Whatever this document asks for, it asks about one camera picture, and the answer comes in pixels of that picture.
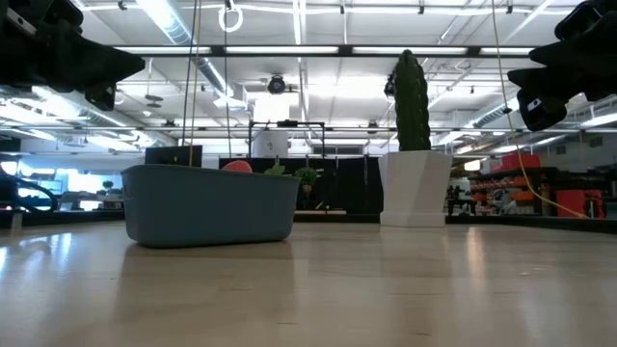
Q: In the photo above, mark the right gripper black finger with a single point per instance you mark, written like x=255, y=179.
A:
x=549, y=72

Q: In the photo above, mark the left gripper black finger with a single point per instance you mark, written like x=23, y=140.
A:
x=111, y=62

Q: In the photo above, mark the small pink round fruit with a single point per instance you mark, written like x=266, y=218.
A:
x=237, y=167

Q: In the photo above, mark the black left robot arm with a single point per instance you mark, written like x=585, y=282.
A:
x=48, y=9

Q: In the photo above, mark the blue-grey tupperware container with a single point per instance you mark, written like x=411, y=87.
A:
x=207, y=207

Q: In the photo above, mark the red box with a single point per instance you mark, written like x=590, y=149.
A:
x=520, y=161

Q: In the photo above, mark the black rectangular box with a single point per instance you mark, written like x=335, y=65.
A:
x=169, y=155

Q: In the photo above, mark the red cabinet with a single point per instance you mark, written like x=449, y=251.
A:
x=578, y=200

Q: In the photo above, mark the black shelf with orange bins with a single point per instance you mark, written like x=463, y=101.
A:
x=496, y=195

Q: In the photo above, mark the green cactus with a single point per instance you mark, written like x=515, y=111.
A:
x=412, y=106

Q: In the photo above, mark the white hexagonal plant pot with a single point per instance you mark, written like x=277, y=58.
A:
x=414, y=188

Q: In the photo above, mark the white cylinder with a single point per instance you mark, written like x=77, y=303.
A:
x=270, y=144

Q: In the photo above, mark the small green plant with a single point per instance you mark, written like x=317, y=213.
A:
x=306, y=176

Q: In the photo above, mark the black partition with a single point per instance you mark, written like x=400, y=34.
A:
x=347, y=183

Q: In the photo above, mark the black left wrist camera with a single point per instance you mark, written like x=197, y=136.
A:
x=101, y=96

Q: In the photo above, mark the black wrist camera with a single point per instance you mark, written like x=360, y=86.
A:
x=544, y=115
x=101, y=96

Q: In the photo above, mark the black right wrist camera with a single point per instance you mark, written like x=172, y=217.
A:
x=544, y=115

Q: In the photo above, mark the silver ventilation duct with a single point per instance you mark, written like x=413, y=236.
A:
x=173, y=29

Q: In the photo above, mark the black metal table frame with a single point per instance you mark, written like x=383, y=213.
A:
x=530, y=222

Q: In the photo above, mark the black metal rig frame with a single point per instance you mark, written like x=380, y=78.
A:
x=287, y=124

